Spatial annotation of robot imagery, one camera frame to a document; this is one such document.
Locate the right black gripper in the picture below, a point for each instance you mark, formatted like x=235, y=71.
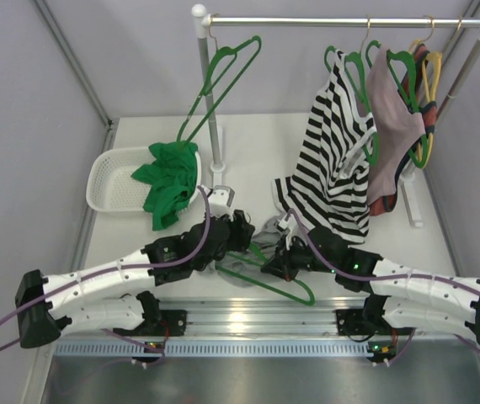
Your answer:
x=286, y=257

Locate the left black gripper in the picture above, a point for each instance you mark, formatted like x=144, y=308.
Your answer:
x=242, y=230

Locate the grey tank top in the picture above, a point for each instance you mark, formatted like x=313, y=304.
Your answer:
x=261, y=244

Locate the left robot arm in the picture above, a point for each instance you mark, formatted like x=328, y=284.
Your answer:
x=119, y=294

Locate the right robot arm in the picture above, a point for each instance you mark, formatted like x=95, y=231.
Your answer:
x=397, y=296

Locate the green hanger with striped shirt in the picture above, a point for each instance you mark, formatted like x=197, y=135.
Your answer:
x=371, y=147

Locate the green hanger with pink garment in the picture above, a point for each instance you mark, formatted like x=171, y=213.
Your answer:
x=419, y=156

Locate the yellow hanger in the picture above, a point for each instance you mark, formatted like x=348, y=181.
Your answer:
x=430, y=64

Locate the black white striped shirt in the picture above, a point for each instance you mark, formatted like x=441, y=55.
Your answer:
x=328, y=186

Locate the green shirt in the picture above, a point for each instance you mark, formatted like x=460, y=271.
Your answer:
x=172, y=177

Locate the white laundry basket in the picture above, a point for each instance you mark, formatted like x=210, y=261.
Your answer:
x=111, y=187

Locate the pink mauve garment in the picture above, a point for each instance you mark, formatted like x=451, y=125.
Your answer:
x=397, y=130

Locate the white clothes rack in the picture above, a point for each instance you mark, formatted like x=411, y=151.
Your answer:
x=203, y=21

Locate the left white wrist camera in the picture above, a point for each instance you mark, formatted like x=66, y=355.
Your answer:
x=220, y=201

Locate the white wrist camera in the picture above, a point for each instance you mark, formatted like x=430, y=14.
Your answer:
x=287, y=226
x=220, y=201

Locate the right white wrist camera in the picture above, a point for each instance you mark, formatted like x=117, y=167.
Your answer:
x=287, y=226

